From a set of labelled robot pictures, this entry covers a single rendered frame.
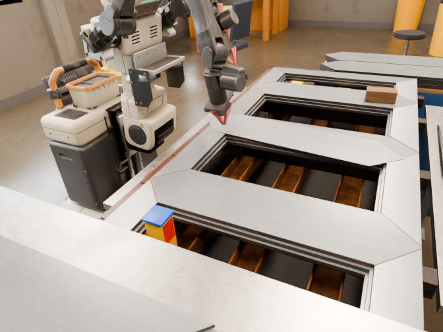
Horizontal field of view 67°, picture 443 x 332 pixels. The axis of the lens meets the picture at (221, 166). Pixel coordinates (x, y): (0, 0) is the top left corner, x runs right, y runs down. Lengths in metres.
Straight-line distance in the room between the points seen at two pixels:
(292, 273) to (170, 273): 0.70
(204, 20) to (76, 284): 0.77
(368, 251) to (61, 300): 0.62
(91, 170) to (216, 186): 0.91
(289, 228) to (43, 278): 0.55
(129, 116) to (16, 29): 3.32
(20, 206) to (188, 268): 0.36
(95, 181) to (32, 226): 1.15
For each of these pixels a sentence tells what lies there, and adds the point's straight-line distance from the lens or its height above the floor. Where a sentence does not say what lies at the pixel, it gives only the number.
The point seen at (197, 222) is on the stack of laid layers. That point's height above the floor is 0.83.
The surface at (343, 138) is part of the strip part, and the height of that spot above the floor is 0.85.
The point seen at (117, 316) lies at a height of 1.07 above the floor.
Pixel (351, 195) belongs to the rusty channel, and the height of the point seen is 0.68.
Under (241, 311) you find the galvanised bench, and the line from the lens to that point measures 0.45.
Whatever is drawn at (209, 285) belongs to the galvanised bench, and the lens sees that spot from 0.47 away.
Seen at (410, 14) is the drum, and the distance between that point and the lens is 7.24.
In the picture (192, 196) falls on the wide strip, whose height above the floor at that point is 0.85.
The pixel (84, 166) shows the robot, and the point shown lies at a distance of 1.74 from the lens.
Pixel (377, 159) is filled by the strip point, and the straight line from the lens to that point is 1.16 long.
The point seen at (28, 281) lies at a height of 1.07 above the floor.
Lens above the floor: 1.42
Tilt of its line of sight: 33 degrees down
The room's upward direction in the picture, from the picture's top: 3 degrees counter-clockwise
